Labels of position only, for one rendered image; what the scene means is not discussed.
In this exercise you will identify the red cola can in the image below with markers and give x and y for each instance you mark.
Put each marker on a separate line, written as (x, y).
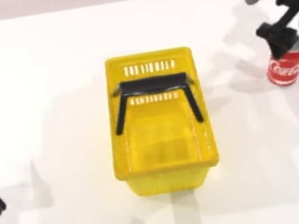
(287, 67)

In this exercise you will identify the yellow plastic shopping basket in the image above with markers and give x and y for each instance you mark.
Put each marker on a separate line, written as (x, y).
(161, 150)

